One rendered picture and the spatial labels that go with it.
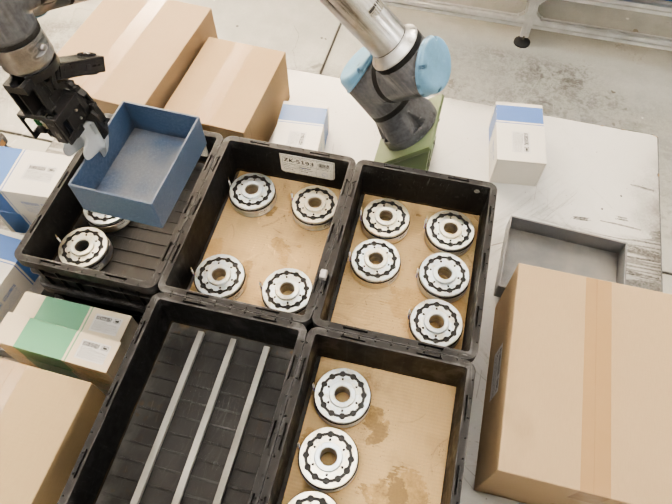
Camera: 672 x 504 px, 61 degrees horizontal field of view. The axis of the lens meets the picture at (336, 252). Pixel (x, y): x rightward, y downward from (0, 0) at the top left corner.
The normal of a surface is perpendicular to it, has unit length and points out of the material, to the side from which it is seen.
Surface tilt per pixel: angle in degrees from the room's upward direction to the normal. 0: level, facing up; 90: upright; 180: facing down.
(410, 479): 0
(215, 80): 0
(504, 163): 90
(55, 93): 84
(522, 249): 0
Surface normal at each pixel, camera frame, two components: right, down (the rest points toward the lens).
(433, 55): 0.72, 0.12
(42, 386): -0.01, -0.51
